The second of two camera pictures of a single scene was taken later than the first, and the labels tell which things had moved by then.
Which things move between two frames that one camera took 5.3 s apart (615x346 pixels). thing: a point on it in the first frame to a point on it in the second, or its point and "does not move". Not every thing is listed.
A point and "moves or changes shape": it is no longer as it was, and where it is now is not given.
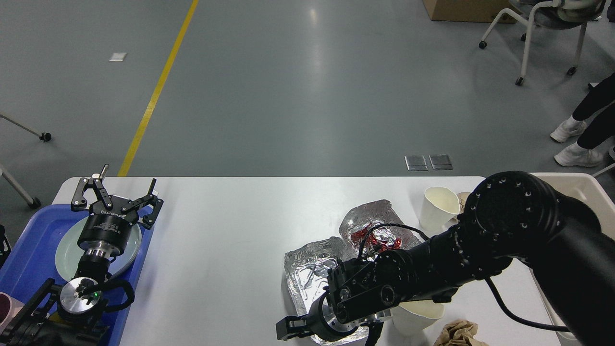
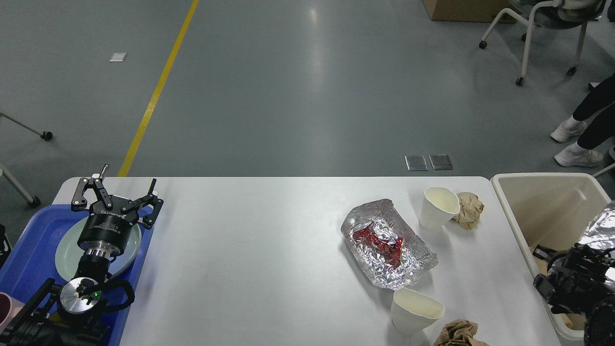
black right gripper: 322,321 to 576,278
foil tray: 307,268 moves or changes shape
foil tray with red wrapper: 377,228 does not move
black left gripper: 106,231 does not move
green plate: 69,253 does not move
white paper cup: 411,317 does not move
